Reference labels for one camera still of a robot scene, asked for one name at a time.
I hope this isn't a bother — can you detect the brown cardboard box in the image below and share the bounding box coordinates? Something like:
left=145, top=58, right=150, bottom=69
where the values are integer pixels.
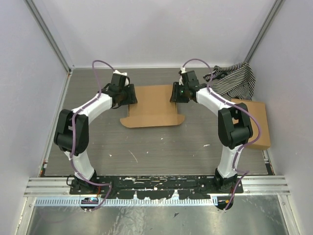
left=120, top=85, right=185, bottom=128
left=231, top=98, right=271, bottom=150

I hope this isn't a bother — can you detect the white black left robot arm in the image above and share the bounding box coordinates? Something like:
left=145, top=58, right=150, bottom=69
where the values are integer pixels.
left=54, top=70, right=137, bottom=194

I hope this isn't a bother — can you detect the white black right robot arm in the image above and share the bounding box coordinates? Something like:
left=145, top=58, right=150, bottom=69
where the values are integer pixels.
left=170, top=67, right=253, bottom=193

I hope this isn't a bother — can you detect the folded brown cardboard box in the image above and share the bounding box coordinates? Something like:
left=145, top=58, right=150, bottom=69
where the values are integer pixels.
left=231, top=98, right=271, bottom=150

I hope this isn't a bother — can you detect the striped black white cloth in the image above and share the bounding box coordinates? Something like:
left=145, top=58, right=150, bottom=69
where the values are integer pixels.
left=203, top=62, right=256, bottom=100

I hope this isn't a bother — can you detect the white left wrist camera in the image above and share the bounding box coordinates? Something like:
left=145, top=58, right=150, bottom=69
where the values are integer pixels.
left=113, top=70, right=130, bottom=86

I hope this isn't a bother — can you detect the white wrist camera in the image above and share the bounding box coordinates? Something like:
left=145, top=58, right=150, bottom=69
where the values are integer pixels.
left=179, top=66, right=186, bottom=86
left=113, top=70, right=130, bottom=86

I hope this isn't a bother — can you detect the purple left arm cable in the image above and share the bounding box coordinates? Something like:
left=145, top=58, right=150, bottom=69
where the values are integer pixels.
left=69, top=59, right=120, bottom=212

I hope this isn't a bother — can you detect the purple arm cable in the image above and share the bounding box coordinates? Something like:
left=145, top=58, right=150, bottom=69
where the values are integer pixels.
left=180, top=58, right=263, bottom=211
left=69, top=59, right=120, bottom=212

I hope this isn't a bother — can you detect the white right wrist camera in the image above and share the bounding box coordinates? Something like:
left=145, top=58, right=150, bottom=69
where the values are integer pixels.
left=179, top=66, right=186, bottom=86

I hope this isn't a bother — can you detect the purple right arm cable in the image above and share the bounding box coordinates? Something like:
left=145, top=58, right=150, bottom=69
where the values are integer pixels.
left=180, top=58, right=263, bottom=211

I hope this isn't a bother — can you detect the left aluminium corner post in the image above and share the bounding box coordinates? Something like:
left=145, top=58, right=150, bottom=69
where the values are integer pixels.
left=24, top=0, right=72, bottom=73

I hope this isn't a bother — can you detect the aluminium corner post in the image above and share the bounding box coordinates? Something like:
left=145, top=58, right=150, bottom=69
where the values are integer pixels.
left=24, top=0, right=72, bottom=73
left=244, top=0, right=285, bottom=63

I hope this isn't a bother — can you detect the aluminium front rail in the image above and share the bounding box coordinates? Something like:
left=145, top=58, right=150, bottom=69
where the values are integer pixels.
left=24, top=175, right=290, bottom=199

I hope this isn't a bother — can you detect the right aluminium corner post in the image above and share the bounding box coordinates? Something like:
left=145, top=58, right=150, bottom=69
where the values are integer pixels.
left=244, top=0, right=285, bottom=63

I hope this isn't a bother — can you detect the slotted grey cable duct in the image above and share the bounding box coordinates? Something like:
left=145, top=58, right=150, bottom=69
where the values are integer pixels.
left=35, top=197, right=218, bottom=207

